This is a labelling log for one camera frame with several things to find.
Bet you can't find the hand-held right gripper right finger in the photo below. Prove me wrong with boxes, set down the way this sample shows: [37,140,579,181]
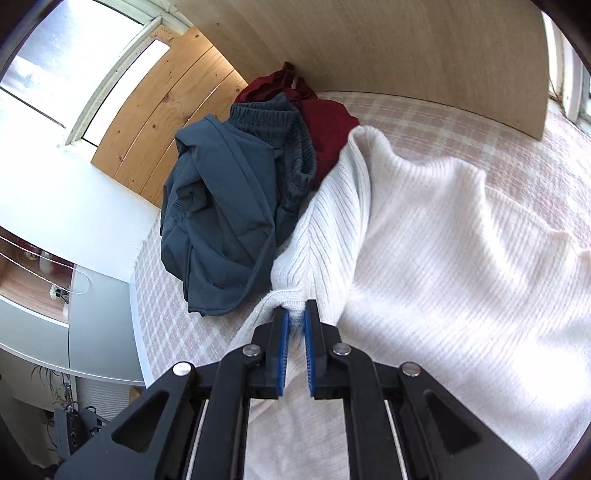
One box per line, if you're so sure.
[303,299,541,480]

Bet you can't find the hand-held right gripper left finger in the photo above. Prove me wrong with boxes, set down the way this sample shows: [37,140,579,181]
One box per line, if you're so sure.
[54,307,291,480]

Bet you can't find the cream ribbed knit sweater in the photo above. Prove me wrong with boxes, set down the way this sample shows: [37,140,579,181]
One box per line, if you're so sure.
[228,124,591,480]

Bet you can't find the dark grey-blue jacket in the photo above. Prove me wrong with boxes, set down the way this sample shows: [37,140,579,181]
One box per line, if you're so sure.
[160,114,279,317]

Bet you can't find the white desk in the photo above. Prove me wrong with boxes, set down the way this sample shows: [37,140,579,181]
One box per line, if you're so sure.
[0,226,148,386]

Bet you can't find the grey elastic-waist pants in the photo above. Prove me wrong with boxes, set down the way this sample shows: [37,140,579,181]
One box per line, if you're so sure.
[229,92,319,245]

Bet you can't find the black speaker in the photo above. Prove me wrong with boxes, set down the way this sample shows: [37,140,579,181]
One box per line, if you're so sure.
[54,408,89,456]

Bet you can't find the dark red garment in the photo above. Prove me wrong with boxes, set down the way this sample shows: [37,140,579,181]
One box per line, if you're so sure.
[233,61,361,190]

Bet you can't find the pine board panel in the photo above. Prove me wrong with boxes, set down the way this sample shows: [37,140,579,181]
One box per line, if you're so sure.
[91,27,250,208]

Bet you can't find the light wooden cabinet panel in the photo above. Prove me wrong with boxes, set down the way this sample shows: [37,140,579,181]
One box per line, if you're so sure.
[166,0,555,141]

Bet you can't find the narrow window white frame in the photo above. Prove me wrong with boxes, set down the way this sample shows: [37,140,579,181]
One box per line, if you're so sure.
[0,0,181,148]

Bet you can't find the wide window white frame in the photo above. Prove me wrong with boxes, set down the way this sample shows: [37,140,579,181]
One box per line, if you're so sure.
[540,14,591,134]

